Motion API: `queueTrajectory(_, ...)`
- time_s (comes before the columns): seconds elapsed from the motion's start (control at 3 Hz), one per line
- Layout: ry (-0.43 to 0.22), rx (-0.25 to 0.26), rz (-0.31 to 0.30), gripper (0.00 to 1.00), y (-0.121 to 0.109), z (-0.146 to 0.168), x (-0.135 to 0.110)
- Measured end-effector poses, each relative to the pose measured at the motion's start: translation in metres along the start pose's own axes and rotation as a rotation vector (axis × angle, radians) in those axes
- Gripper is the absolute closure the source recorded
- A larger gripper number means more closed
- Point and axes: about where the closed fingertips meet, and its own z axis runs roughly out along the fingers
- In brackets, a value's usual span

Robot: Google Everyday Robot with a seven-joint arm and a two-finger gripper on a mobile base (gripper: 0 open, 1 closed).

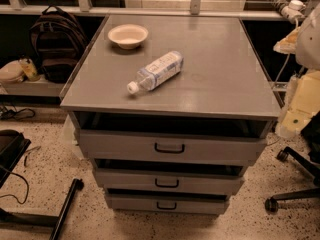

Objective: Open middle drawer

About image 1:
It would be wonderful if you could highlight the grey drawer cabinet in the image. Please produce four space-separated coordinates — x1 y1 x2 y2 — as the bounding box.
62 15 280 202

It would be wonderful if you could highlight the black office chair base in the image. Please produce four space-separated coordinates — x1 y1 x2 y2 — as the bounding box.
264 147 320 214

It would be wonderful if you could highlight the black stand leg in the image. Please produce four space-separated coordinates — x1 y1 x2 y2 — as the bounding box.
0 179 84 240

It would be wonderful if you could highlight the black floor cable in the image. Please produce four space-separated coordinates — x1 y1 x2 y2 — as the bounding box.
0 165 30 206

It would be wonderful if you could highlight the grey top drawer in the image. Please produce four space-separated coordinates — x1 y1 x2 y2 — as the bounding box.
78 130 266 166

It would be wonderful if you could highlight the dark brown backpack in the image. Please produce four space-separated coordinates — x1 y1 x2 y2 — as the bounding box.
29 6 89 83

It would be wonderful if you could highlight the black cable bundle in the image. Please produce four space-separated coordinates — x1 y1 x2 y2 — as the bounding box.
0 104 37 122

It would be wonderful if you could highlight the white power cable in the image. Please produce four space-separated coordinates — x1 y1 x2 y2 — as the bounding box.
273 17 300 85

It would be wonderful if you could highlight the clear plastic water bottle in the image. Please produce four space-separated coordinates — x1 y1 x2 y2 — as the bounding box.
127 51 183 94

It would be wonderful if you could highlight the grey metal shelf rail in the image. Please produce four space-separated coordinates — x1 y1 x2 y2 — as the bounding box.
0 5 285 21

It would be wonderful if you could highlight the white power strip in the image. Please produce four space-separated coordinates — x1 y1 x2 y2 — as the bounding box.
268 0 305 24

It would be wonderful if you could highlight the white bowl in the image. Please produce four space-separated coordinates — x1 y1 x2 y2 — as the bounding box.
108 24 149 50

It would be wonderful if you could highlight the black equipment case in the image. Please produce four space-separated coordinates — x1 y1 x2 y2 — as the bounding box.
0 130 31 188

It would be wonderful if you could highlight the white plastic bag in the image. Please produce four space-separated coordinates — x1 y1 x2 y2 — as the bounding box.
0 60 25 84

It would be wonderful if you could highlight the yellow drink bottle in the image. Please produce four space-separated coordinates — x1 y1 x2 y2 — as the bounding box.
19 57 40 81

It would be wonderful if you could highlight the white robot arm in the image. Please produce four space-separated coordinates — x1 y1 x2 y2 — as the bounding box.
273 4 320 138

